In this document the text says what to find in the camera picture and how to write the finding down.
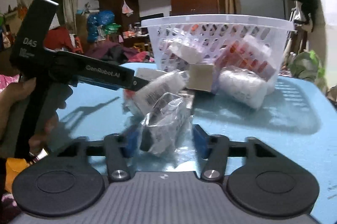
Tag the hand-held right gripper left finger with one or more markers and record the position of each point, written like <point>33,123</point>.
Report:
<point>130,143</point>

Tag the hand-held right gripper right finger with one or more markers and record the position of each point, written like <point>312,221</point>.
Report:
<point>200,139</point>

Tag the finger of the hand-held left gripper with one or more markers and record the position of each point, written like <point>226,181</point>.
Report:
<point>140,83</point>

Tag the long white box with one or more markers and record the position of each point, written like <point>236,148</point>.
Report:
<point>158,88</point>

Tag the clear plastic box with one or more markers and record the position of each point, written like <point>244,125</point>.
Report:
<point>163,126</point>

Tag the small white box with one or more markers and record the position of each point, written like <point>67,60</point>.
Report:
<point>184,51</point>

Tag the clear bag of white cotton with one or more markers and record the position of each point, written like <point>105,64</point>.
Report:
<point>242,87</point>

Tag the white plastic basket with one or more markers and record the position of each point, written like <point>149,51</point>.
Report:
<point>210,29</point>

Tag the person's left hand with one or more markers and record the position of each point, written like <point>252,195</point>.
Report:
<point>13,100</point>

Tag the grey and white box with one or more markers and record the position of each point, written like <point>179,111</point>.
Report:
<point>148,72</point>

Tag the red cloth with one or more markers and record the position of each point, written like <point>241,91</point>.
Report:
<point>59,39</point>

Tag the purple cloth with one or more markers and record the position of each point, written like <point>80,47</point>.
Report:
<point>113,51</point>

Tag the beige curtain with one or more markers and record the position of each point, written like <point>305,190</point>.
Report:
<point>68,2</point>

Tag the cardboard box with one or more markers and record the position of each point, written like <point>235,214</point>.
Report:
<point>200,77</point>

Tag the green packet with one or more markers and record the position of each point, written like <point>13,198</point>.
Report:
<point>112,28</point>

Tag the blue plastic bag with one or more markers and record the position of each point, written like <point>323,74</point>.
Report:
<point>100,23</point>

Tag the pink hanging plastic bag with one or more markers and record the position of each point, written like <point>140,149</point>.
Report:
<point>127,8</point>

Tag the orange cloth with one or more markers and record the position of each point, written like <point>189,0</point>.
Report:
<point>15,174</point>

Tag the green plastic bag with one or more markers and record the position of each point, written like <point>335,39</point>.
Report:
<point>308,68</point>

